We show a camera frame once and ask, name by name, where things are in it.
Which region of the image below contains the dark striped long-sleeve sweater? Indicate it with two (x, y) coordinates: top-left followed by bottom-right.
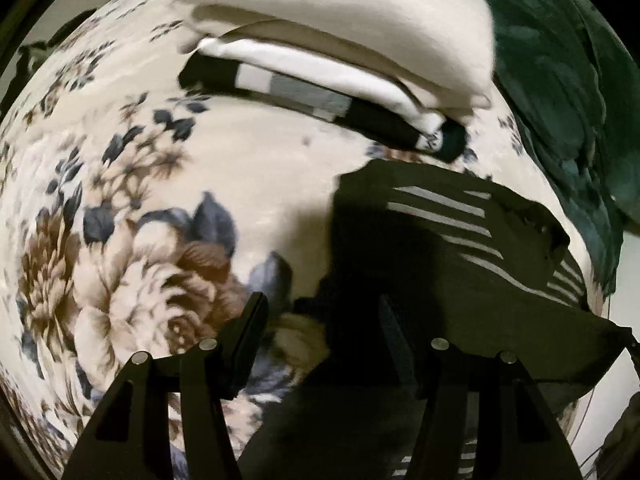
(239, 160), (634, 479)

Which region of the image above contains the floral bed blanket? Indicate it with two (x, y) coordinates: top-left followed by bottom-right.
(0, 0), (609, 480)

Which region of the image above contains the dark green plush blanket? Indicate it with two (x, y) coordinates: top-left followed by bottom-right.
(486, 0), (639, 295)

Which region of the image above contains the folded black white garment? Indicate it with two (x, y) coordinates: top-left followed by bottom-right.
(178, 52), (468, 162)

